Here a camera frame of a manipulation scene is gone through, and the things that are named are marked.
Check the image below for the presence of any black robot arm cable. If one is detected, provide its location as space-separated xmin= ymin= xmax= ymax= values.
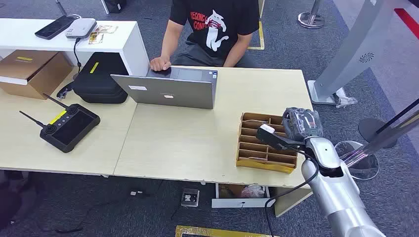
xmin=263 ymin=149 xmax=320 ymax=237

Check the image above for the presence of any black smartphone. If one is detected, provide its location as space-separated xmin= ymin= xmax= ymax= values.
xmin=35 ymin=15 xmax=77 ymax=40

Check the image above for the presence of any black slanted pole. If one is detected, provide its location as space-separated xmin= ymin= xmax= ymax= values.
xmin=375 ymin=98 xmax=419 ymax=135

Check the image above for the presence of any grey floor socket box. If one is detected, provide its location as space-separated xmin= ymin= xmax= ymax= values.
xmin=180 ymin=188 xmax=201 ymax=208

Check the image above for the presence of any cardboard compartment organizer tray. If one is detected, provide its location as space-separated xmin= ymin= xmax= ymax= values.
xmin=235 ymin=112 xmax=299 ymax=174

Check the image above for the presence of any white bench shelf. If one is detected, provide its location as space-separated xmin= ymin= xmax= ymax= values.
xmin=0 ymin=18 xmax=151 ymax=77

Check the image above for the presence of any grey laptop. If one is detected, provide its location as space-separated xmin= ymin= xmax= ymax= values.
xmin=110 ymin=66 xmax=219 ymax=110

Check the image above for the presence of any black zippered carrying case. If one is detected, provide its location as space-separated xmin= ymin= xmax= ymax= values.
xmin=72 ymin=51 xmax=129 ymax=104

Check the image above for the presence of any black round stanchion base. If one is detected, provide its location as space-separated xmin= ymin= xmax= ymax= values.
xmin=358 ymin=118 xmax=399 ymax=149

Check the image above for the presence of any black device cable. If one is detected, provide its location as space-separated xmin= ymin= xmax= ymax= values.
xmin=72 ymin=37 xmax=83 ymax=75

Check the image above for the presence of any brown cardboard box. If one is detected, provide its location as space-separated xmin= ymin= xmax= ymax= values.
xmin=0 ymin=49 xmax=74 ymax=100

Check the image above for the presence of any black strap buckle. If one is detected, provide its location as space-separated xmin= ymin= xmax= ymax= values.
xmin=56 ymin=81 xmax=75 ymax=100

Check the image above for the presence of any chrome stanchion base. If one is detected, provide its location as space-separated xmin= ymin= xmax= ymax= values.
xmin=296 ymin=0 xmax=326 ymax=30

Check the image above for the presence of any small printed card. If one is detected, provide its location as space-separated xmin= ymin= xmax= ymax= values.
xmin=95 ymin=25 xmax=119 ymax=35
xmin=88 ymin=32 xmax=104 ymax=45

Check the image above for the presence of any clear round stand base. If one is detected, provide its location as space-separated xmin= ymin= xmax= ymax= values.
xmin=334 ymin=140 xmax=380 ymax=181

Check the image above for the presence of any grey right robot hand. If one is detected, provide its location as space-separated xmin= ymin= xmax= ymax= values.
xmin=282 ymin=107 xmax=324 ymax=142

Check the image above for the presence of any white open box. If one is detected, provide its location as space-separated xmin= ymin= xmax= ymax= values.
xmin=211 ymin=183 xmax=276 ymax=209

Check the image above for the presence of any silver slanted rail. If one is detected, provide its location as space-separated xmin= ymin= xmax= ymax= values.
xmin=339 ymin=110 xmax=419 ymax=168

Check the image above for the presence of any clear plastic wrap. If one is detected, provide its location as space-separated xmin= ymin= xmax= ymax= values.
xmin=333 ymin=87 xmax=358 ymax=109

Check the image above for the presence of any person's right hand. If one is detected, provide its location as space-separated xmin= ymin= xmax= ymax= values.
xmin=150 ymin=56 xmax=172 ymax=72

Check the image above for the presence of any white flat device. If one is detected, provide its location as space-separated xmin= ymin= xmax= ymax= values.
xmin=65 ymin=18 xmax=98 ymax=40

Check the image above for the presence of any yellow floor tape strip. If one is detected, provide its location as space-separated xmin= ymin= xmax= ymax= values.
xmin=174 ymin=225 xmax=273 ymax=237

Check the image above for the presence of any silver gate post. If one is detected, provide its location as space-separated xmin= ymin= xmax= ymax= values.
xmin=307 ymin=0 xmax=404 ymax=106

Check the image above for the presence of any yellow floor tape corner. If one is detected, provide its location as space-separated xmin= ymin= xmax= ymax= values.
xmin=247 ymin=0 xmax=265 ymax=51

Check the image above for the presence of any person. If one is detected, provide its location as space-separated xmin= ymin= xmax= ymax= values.
xmin=150 ymin=0 xmax=261 ymax=72

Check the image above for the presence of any black remote controller with antennas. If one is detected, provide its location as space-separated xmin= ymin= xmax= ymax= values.
xmin=19 ymin=93 xmax=101 ymax=154

